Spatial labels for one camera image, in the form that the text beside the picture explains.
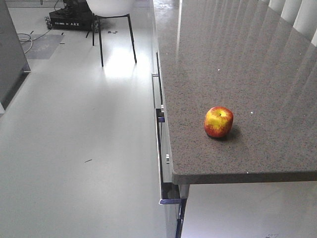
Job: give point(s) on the grey cabinet panel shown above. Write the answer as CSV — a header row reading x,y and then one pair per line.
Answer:
x,y
13,63

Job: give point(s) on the white chair with black legs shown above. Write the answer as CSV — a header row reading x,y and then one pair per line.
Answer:
x,y
107,9

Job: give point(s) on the red yellow apple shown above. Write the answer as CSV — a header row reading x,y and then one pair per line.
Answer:
x,y
218,122

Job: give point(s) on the black wheeled robot base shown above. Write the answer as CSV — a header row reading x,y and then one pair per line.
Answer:
x,y
75,15

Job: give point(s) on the grey speckled kitchen counter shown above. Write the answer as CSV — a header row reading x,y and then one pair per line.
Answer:
x,y
260,180

